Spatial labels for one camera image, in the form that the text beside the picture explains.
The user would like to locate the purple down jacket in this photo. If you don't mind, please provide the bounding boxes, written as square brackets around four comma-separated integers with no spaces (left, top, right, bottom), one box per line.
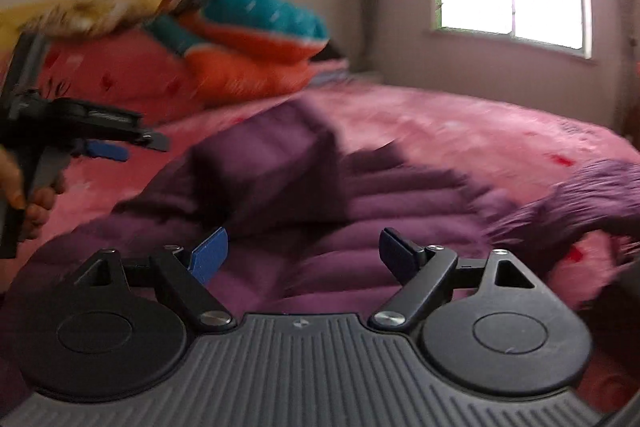
[0,98,640,408]

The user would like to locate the folded clothes stack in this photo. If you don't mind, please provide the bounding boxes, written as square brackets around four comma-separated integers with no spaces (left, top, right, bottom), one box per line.
[309,41,350,87]

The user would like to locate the person's left hand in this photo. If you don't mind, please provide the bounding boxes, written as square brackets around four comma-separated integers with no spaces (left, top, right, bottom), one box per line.
[1,148,66,242]

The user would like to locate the pink heart-print pillow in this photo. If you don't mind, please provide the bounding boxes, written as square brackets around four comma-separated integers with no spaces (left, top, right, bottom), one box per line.
[36,29,204,127]

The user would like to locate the yellow floral pillow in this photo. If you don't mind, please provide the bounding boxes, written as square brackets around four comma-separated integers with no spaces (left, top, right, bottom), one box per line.
[1,0,162,53]

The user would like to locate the orange teal folded quilt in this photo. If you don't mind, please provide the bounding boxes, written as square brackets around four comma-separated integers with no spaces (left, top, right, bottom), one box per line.
[144,0,330,106]

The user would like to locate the pink heart-print bed cover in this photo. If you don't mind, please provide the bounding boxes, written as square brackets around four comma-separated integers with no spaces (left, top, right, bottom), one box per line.
[25,82,639,412]

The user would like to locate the right plaid curtain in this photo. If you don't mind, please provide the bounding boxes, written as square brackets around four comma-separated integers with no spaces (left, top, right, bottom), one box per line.
[594,0,640,128]

